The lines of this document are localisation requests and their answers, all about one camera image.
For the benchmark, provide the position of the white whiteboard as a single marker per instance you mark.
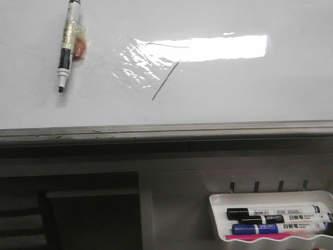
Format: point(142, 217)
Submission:
point(160, 62)

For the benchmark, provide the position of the blue capped marker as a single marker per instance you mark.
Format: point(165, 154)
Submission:
point(304, 227)

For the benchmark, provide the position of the pink marker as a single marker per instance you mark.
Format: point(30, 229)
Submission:
point(275, 236)

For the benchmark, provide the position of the upper black capped marker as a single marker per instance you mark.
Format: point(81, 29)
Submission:
point(237, 213)

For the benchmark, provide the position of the taped black whiteboard marker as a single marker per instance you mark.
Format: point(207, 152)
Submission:
point(70, 32)

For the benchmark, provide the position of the middle black capped marker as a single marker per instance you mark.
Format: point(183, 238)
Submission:
point(295, 218)

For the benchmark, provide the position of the black capped marker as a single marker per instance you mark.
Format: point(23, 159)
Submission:
point(295, 218)
point(237, 213)

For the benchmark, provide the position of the metal hook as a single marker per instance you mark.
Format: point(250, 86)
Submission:
point(305, 185)
point(231, 187)
point(280, 186)
point(256, 187)

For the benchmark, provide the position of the white plastic marker tray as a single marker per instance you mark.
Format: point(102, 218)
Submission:
point(219, 203)

